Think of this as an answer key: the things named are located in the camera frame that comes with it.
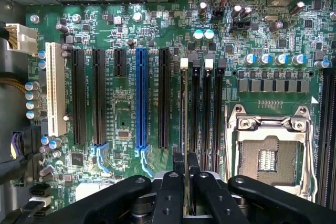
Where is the green PC motherboard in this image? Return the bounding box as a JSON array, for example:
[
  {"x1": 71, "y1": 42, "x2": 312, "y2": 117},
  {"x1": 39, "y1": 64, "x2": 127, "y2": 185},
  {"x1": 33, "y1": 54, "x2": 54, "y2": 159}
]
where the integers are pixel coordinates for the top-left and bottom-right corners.
[{"x1": 25, "y1": 0, "x2": 336, "y2": 209}]

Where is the yellow sleeved cable bundle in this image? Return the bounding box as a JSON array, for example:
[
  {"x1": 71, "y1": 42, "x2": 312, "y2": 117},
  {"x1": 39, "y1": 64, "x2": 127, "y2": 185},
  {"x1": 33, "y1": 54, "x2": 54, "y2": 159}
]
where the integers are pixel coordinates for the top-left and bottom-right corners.
[{"x1": 0, "y1": 78, "x2": 27, "y2": 94}]

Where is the black SATA cable plug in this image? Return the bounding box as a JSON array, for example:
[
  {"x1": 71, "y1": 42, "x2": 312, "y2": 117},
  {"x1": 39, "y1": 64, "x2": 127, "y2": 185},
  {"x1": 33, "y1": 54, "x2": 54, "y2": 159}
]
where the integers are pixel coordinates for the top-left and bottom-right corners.
[{"x1": 20, "y1": 184, "x2": 54, "y2": 218}]

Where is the purple wire connector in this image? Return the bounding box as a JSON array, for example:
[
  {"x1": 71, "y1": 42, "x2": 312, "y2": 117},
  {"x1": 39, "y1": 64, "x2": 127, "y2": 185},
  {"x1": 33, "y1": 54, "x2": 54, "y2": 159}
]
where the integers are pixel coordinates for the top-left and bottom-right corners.
[{"x1": 10, "y1": 129, "x2": 27, "y2": 159}]

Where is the white power connector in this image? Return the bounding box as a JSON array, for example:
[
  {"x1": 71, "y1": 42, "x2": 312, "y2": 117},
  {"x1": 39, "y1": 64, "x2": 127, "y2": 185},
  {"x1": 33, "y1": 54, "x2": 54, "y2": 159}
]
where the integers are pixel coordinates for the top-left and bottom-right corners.
[{"x1": 5, "y1": 23, "x2": 39, "y2": 55}]

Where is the white PCI expansion slot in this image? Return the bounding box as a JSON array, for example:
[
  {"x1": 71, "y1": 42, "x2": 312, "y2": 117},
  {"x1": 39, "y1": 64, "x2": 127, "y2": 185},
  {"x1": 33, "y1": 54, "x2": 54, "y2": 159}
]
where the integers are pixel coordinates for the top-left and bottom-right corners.
[{"x1": 45, "y1": 41, "x2": 68, "y2": 137}]

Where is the short black expansion slot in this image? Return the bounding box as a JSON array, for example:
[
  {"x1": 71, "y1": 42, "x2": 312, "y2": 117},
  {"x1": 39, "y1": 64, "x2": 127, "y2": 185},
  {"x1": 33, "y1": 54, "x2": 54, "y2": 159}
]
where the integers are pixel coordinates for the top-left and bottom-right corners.
[{"x1": 113, "y1": 48, "x2": 127, "y2": 78}]

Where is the long black expansion slot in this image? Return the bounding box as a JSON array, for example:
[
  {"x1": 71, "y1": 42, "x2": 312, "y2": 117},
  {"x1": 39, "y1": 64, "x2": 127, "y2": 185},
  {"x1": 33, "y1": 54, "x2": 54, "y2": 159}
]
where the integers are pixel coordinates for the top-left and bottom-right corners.
[
  {"x1": 158, "y1": 47, "x2": 171, "y2": 149},
  {"x1": 91, "y1": 48, "x2": 107, "y2": 146},
  {"x1": 70, "y1": 48, "x2": 87, "y2": 146}
]

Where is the dark metal PC case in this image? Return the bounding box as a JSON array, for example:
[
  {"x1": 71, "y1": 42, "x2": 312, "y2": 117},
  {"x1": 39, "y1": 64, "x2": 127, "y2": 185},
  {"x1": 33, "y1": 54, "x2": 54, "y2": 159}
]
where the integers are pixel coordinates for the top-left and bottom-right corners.
[{"x1": 0, "y1": 0, "x2": 208, "y2": 224}]

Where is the black fan header connector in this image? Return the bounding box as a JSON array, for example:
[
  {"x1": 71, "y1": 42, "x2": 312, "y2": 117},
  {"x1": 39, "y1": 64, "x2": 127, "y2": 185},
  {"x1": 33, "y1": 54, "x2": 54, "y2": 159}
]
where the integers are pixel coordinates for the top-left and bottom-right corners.
[{"x1": 212, "y1": 6, "x2": 225, "y2": 18}]

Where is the silver CPU socket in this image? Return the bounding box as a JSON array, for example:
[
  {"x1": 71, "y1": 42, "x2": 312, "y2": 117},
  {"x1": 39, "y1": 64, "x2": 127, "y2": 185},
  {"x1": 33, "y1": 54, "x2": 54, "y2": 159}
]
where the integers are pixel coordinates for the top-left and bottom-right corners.
[{"x1": 225, "y1": 104, "x2": 319, "y2": 203}]

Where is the silver socket locking lever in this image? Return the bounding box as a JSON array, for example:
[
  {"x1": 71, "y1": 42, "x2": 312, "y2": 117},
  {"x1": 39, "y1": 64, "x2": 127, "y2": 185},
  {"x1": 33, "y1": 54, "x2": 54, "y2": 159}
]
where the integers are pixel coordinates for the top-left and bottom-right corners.
[
  {"x1": 304, "y1": 119, "x2": 319, "y2": 201},
  {"x1": 224, "y1": 104, "x2": 232, "y2": 182}
]

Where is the blue expansion slot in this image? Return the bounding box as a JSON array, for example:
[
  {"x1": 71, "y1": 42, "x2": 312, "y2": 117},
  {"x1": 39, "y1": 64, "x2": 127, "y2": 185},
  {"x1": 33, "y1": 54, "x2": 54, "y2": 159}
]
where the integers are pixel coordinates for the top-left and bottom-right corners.
[{"x1": 134, "y1": 47, "x2": 149, "y2": 156}]

